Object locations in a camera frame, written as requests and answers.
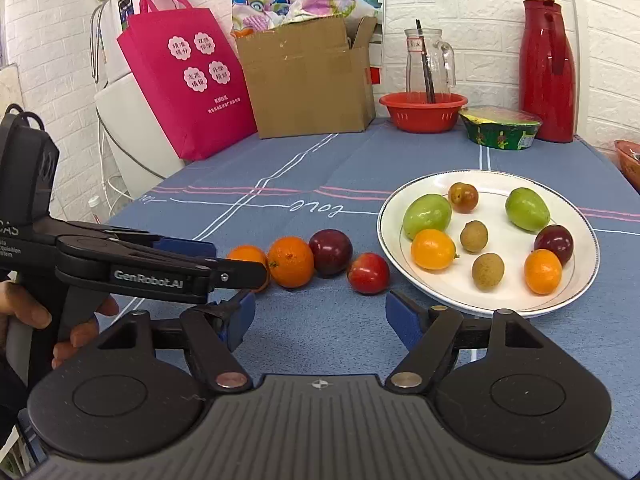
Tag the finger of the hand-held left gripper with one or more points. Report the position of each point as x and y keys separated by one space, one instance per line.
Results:
x=240 y=274
x=190 y=250

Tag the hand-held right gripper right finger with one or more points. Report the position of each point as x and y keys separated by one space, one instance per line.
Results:
x=402 y=315

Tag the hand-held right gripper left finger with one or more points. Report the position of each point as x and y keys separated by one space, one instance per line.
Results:
x=242 y=317

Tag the small orange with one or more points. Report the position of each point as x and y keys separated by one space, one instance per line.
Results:
x=434 y=249
x=245 y=254
x=542 y=271
x=291 y=261

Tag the bright red plum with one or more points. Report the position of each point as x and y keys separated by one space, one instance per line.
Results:
x=368 y=273

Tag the dark red plum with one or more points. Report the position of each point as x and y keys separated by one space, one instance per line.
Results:
x=553 y=244
x=330 y=251

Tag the brown longan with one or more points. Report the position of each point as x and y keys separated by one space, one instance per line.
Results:
x=473 y=236
x=487 y=271

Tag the green jujube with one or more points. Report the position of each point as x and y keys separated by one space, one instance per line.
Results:
x=527 y=208
x=426 y=216

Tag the white ceramic plate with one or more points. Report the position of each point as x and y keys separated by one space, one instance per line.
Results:
x=507 y=245

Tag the reddish brown jujube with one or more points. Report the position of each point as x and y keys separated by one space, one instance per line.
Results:
x=463 y=197

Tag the person's left hand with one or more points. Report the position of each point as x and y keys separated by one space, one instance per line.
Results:
x=25 y=305

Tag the clear plastic bottle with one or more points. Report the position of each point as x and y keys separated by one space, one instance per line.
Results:
x=96 y=207

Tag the white water dispenser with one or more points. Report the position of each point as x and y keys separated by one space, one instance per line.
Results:
x=130 y=120

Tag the pink tote bag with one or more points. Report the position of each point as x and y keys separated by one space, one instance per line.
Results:
x=165 y=110

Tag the blue striped tablecloth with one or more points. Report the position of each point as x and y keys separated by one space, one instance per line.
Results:
x=350 y=160

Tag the cardboard box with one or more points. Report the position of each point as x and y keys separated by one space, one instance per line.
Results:
x=300 y=90

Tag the red plastic basket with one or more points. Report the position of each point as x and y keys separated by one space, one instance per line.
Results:
x=425 y=117

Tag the green instant noodle bowl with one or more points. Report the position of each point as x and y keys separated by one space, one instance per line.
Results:
x=500 y=135

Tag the glass pitcher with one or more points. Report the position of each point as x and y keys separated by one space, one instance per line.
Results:
x=415 y=70

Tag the dark utensil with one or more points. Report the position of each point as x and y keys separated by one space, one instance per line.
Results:
x=426 y=65

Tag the red thermos jug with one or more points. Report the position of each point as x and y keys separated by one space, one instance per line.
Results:
x=542 y=90

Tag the orange boat-shaped tray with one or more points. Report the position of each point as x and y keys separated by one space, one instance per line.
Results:
x=630 y=170

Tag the floral cloth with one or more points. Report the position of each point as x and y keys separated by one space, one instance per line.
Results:
x=310 y=7

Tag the white wall conduit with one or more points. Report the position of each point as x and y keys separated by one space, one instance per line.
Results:
x=575 y=15

